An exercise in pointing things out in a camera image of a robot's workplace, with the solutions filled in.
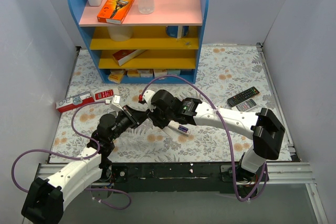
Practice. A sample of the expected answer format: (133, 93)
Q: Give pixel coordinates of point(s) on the black tv remote control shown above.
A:
(243, 96)

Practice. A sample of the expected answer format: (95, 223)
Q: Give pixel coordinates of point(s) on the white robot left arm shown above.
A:
(47, 199)

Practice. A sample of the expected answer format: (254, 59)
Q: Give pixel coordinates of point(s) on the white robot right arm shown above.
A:
(263, 128)

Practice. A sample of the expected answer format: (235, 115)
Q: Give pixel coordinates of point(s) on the grey ac remote control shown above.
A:
(246, 105)

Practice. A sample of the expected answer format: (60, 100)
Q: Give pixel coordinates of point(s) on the orange razor box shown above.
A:
(114, 11)

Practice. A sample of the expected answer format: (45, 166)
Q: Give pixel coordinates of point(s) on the red white toothpaste box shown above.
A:
(74, 102)

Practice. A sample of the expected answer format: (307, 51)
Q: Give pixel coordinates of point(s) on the red white calculator remote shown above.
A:
(104, 95)

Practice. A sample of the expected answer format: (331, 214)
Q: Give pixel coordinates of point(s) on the blue white can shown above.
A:
(177, 31)

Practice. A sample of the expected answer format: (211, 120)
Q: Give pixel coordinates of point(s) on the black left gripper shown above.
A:
(132, 116)

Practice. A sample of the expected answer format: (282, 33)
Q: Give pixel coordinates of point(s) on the white remote battery cover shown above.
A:
(168, 131)

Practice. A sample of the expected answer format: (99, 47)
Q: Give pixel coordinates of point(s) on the white slim remote control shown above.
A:
(179, 128)

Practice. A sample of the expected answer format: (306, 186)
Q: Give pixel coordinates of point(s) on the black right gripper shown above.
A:
(158, 118)

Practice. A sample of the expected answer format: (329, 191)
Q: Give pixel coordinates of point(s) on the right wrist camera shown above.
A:
(146, 99)

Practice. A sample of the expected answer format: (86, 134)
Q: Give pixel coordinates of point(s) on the white cup on shelf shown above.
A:
(120, 34)

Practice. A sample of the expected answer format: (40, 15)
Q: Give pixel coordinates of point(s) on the red white box on shelf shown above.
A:
(123, 56)

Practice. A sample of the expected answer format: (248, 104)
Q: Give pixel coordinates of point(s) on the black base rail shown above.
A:
(171, 177)

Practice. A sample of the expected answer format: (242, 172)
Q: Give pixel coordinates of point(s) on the blue wooden shelf unit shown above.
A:
(161, 51)

